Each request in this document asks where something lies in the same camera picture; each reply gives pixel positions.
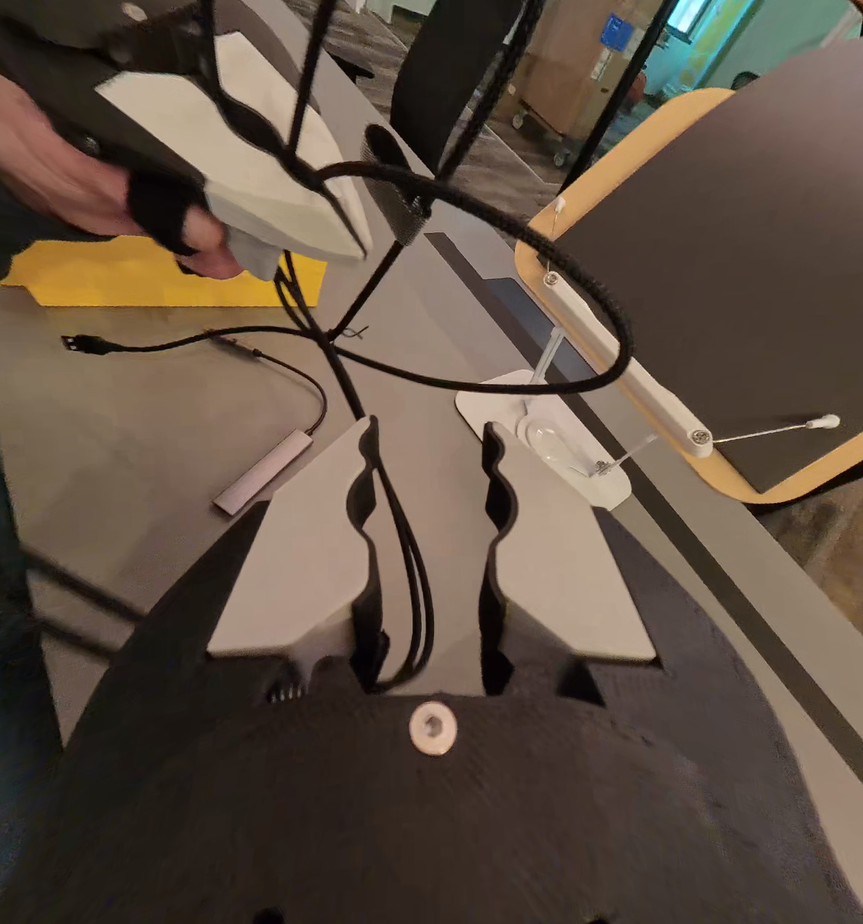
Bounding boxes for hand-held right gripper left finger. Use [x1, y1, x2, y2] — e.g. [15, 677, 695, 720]
[206, 415, 392, 687]

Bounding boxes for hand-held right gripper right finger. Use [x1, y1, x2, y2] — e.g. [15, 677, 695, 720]
[478, 422, 657, 694]

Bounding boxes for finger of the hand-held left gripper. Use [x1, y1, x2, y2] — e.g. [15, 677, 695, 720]
[98, 71, 371, 262]
[213, 35, 372, 233]

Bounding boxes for grey usb hub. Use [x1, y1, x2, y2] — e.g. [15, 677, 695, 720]
[207, 328, 329, 517]

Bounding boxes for yellow plastic bin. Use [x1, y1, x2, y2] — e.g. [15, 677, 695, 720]
[1, 234, 327, 308]

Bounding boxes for black braided usb-c cable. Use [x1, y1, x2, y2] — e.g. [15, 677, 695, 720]
[23, 0, 634, 694]

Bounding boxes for person's left hand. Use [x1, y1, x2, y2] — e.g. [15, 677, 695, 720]
[0, 61, 246, 280]

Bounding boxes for black tilted panel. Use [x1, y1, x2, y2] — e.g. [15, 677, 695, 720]
[390, 0, 526, 170]

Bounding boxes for person's jeans leg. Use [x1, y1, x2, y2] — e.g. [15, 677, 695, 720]
[0, 318, 64, 924]

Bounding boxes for black pole stand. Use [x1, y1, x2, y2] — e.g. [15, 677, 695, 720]
[561, 0, 681, 189]

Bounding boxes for wooden-edged black board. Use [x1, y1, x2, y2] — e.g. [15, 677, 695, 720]
[515, 36, 863, 505]

